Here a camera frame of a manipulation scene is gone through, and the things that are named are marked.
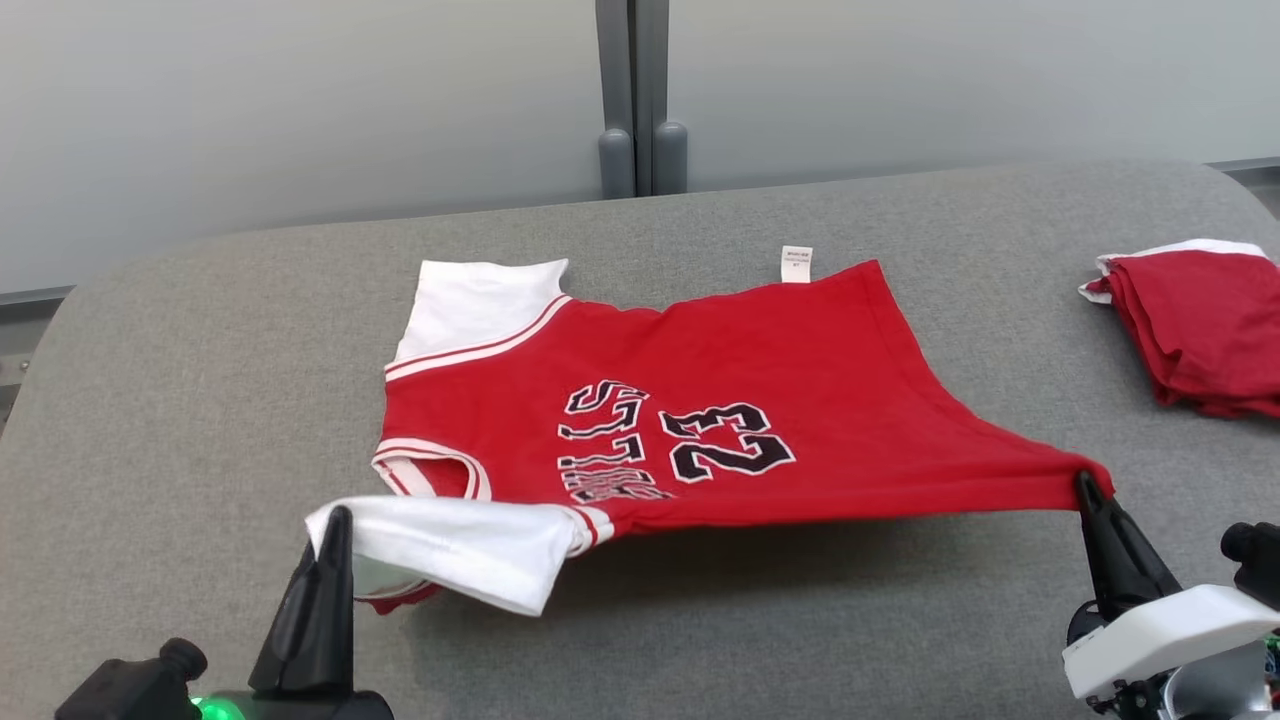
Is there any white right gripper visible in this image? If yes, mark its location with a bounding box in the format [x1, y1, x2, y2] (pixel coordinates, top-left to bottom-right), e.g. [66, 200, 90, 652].
[1062, 471, 1280, 701]

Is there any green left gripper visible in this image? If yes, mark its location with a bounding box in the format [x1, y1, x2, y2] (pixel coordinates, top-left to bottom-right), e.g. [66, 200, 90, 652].
[190, 505, 397, 720]

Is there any red shorts white stripe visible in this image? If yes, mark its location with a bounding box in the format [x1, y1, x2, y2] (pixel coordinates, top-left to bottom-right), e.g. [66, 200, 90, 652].
[1078, 238, 1280, 421]

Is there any red basketball jersey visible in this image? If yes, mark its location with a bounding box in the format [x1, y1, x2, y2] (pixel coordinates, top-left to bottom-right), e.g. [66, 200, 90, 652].
[305, 245, 1116, 618]

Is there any grey fabric sofa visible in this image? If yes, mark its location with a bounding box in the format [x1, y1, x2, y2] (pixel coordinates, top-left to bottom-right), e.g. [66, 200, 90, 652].
[0, 160, 1280, 720]

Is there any grey partition post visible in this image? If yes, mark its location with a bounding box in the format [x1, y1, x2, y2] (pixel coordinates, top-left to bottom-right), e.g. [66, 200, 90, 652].
[596, 0, 638, 200]
[637, 0, 690, 197]

